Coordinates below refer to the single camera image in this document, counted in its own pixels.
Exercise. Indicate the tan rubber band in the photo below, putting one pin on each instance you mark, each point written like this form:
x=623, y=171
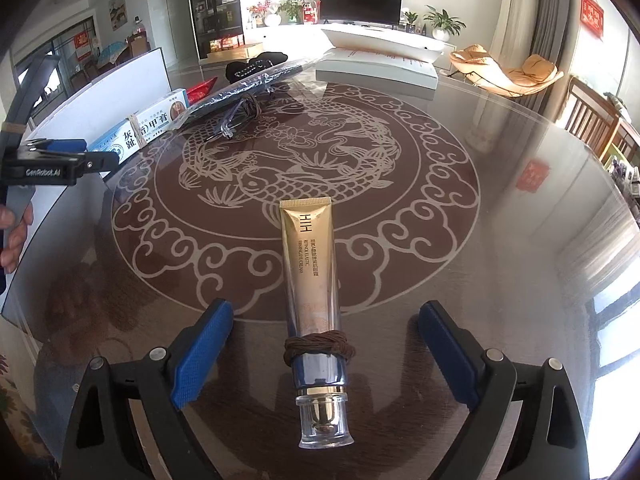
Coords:
x=134, y=129

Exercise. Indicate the small green plant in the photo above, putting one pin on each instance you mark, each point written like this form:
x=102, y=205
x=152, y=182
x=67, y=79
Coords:
x=410, y=20

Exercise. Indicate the red flower bouquet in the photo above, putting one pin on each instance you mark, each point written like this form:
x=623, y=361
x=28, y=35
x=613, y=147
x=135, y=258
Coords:
x=262, y=12

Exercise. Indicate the green plant in white pot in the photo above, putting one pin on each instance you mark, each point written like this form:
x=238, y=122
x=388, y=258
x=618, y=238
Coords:
x=442, y=22

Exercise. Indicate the framed wall picture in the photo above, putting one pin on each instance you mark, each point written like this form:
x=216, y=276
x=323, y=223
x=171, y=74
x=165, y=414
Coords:
x=117, y=10

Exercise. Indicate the red window sign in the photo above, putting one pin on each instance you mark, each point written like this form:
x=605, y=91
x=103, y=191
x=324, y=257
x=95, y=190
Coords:
x=83, y=45

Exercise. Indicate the bagged phone cases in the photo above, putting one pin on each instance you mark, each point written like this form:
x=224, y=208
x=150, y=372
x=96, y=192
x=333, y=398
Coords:
x=240, y=90

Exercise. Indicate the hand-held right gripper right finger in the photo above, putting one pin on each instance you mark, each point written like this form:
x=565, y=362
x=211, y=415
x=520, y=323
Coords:
x=450, y=355

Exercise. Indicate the leafy green plant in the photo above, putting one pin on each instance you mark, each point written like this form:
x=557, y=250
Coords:
x=290, y=10

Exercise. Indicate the dark glass display cabinet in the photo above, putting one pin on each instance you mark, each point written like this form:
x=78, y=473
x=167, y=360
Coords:
x=215, y=5

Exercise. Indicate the grey curtain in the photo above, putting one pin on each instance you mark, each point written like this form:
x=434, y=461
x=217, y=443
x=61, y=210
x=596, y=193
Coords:
x=555, y=5

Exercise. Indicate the orange lounge chair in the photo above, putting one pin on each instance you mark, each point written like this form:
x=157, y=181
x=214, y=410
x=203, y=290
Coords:
x=520, y=75

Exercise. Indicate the red gift boxes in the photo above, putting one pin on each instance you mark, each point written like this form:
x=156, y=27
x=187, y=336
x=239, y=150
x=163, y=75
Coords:
x=227, y=42

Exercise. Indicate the blue white medicine box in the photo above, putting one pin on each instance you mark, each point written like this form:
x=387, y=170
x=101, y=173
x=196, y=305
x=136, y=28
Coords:
x=155, y=119

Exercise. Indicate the white standing air conditioner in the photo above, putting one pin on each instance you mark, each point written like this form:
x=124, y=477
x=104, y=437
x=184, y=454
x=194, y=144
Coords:
x=517, y=20

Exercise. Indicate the brown cardboard carton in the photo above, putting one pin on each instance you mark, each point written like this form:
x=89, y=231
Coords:
x=245, y=52

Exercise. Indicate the white cardboard box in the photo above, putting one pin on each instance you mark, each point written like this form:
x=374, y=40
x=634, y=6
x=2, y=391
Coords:
x=125, y=85

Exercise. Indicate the white cardboard lid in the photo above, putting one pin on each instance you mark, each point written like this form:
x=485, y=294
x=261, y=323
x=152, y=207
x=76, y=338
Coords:
x=380, y=42

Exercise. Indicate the red packet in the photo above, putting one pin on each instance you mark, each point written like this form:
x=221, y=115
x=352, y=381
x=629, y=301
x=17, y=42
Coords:
x=202, y=89

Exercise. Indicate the clear plastic bottle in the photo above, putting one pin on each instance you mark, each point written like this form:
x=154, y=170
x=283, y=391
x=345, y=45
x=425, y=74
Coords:
x=138, y=27

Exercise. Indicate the floral cushion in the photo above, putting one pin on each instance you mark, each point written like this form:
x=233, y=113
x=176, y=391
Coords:
x=11, y=390

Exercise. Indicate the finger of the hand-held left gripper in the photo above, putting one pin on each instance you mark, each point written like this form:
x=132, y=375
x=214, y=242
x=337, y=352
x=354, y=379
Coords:
x=100, y=161
x=67, y=146

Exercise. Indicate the black cap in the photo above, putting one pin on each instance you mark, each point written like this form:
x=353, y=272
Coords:
x=255, y=66

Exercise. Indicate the wooden slatted chair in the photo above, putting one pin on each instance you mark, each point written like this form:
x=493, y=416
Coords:
x=595, y=115

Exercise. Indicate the dining table with teal cloth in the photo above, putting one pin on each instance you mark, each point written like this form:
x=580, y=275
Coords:
x=110, y=55

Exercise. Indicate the black television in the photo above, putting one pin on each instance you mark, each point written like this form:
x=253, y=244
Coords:
x=360, y=2

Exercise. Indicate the gold cream tube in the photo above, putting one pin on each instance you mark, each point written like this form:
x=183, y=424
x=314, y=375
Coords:
x=310, y=260

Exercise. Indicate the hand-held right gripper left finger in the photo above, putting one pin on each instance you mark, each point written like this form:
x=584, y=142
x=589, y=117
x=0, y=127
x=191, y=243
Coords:
x=200, y=355

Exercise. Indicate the red wall hanging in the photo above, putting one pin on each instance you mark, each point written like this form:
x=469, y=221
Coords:
x=592, y=14

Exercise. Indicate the white television cabinet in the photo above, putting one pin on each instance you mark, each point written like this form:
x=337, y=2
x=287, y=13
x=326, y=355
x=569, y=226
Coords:
x=300, y=32

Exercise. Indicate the person's left hand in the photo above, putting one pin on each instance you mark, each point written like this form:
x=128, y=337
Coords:
x=12, y=240

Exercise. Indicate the red gift bag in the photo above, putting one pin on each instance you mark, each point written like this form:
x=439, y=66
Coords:
x=309, y=12

